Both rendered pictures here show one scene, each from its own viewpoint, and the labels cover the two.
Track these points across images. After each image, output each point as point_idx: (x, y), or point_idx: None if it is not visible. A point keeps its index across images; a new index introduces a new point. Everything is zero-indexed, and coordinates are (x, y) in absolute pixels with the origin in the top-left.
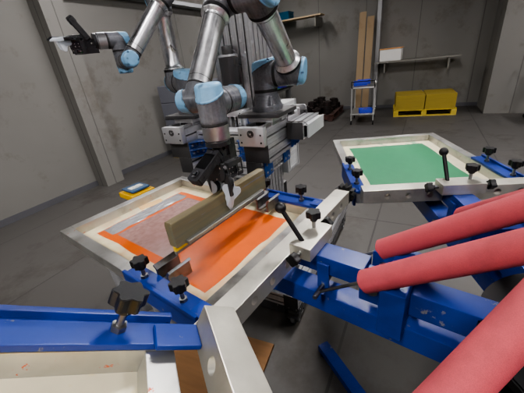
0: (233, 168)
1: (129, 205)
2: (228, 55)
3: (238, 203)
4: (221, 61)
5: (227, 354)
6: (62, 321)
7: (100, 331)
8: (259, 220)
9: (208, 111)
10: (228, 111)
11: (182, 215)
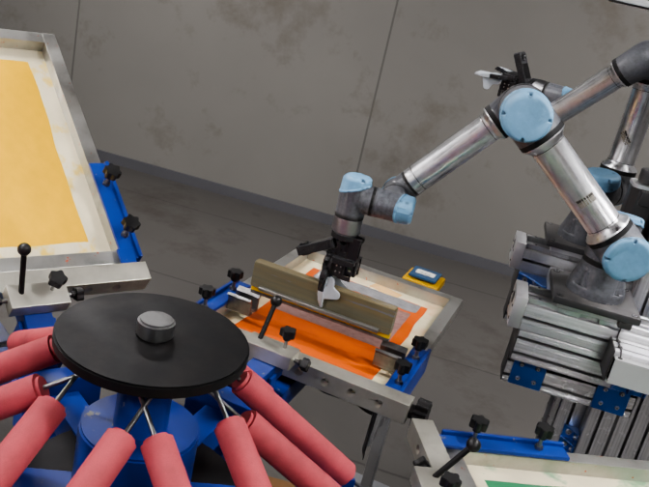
0: (342, 269)
1: (367, 272)
2: (633, 185)
3: (335, 311)
4: (628, 187)
5: (111, 267)
6: (121, 214)
7: (120, 228)
8: (362, 363)
9: (338, 199)
10: (367, 214)
11: (270, 265)
